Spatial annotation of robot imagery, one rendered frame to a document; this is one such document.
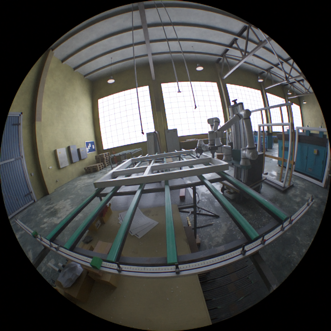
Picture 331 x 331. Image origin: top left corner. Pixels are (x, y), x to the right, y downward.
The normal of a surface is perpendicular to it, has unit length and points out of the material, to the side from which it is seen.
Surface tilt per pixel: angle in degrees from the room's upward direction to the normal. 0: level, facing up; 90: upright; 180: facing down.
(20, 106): 90
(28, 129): 90
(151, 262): 0
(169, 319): 0
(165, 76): 90
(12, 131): 90
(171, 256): 0
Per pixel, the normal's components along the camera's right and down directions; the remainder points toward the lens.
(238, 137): -0.97, 0.18
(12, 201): 0.99, -0.14
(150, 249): -0.15, -0.96
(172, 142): 0.02, 0.23
